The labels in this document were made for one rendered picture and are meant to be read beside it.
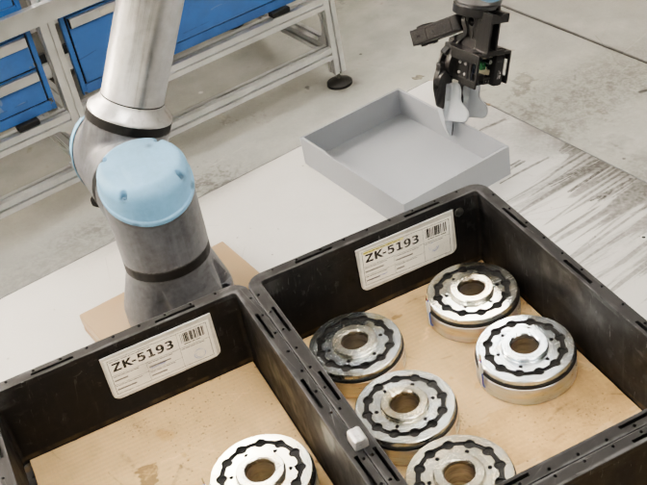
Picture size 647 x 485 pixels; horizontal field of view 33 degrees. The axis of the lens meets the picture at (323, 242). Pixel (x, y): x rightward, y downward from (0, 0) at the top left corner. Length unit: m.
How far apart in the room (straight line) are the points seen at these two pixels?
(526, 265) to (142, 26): 0.57
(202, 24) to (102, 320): 1.71
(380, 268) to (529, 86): 2.11
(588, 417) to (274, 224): 0.69
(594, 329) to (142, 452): 0.48
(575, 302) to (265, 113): 2.31
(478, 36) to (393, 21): 2.12
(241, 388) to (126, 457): 0.14
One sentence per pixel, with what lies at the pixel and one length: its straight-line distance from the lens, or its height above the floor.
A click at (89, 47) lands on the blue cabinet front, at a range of 2.98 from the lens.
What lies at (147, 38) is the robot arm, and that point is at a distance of 1.42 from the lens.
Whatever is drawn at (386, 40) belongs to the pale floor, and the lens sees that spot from 3.65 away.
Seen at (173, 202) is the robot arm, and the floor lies 0.92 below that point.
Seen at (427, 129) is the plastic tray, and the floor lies 0.70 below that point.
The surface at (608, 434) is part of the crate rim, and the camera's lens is 0.97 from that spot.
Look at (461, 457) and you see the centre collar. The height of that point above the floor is 0.87.
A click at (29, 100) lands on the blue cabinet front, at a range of 2.96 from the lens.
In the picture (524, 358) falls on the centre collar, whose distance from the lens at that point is 1.13.
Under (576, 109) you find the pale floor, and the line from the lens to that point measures 3.17.
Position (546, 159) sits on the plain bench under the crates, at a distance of 1.71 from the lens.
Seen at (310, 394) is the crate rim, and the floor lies 0.92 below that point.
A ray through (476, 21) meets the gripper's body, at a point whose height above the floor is 0.91.
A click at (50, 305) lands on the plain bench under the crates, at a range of 1.63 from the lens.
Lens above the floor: 1.65
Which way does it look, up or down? 37 degrees down
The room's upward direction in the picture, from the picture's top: 12 degrees counter-clockwise
